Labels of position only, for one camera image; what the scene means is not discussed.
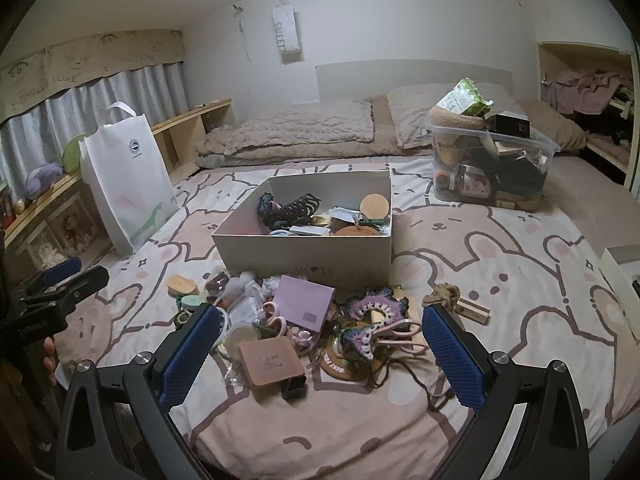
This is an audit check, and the purple box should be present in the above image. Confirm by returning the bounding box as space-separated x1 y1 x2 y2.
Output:
272 275 336 333

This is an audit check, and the white board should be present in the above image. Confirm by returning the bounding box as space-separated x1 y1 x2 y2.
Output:
600 245 640 321

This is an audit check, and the black box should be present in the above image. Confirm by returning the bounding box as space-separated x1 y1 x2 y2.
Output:
485 112 531 138

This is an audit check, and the white cardboard box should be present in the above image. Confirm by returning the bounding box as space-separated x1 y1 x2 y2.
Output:
211 170 393 291

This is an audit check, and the white tote bag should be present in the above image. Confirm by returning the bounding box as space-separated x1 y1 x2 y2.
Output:
79 101 180 256

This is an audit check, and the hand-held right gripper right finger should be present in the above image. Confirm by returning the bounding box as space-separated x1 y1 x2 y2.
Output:
421 302 591 480

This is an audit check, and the round bamboo lid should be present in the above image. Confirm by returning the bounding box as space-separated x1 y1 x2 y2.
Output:
360 194 390 221

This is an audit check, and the pile of pink clothes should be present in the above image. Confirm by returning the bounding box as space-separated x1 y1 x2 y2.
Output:
542 70 633 116

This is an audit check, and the person's left hand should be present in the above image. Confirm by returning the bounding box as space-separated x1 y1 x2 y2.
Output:
41 336 60 387

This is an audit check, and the purple crochet scrunchie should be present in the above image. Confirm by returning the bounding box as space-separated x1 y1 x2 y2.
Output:
342 287 408 321

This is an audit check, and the white wall hanging pouch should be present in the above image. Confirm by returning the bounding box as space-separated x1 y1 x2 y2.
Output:
272 0 303 63

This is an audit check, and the round cork coaster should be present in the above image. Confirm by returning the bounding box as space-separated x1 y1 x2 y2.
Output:
334 224 383 237

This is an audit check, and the grey curtain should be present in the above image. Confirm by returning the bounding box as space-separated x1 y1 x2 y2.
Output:
0 62 193 196

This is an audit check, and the purple plush toy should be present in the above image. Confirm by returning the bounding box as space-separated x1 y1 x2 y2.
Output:
25 162 66 201

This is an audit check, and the white headboard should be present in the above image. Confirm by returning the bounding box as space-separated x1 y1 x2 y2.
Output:
315 62 513 106

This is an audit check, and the beige fluffy pillow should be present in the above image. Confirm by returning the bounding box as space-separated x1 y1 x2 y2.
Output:
195 99 376 168
387 82 518 150

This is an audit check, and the small round wooden disc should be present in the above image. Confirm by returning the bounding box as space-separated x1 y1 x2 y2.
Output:
167 275 201 296

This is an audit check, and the closet shelf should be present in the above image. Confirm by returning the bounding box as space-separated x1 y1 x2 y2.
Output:
537 42 636 186

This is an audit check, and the printed bunny blanket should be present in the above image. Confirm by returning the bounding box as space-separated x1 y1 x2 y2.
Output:
50 157 640 466

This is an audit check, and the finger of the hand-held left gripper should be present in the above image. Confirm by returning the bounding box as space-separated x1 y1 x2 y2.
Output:
22 266 110 318
14 257 83 302

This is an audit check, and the green snack bag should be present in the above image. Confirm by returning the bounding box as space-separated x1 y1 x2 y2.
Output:
439 77 496 118

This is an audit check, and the clear plastic storage bin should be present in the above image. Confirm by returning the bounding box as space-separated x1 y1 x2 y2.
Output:
429 110 561 213

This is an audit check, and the wooden bedside shelf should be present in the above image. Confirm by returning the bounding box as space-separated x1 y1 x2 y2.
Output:
0 99 233 271

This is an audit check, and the white wall cable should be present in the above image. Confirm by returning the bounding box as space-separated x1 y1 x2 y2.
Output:
232 5 253 121

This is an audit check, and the jute rope knot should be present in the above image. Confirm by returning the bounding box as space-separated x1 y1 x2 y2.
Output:
422 282 463 311

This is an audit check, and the black claw hair clip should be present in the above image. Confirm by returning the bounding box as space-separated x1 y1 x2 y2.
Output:
280 192 321 228

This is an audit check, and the beige curtain valance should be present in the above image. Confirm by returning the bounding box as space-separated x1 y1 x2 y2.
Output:
0 30 185 123

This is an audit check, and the small long wooden box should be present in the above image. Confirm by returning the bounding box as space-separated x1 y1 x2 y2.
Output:
455 297 491 326

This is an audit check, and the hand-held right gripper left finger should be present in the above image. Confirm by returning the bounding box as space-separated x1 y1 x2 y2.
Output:
55 303 231 480

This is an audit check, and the beige cushion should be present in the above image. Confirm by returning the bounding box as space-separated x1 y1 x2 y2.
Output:
517 97 588 153

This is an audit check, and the beige fluffy slipper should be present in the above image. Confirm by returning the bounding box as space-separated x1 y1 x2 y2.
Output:
431 105 487 133

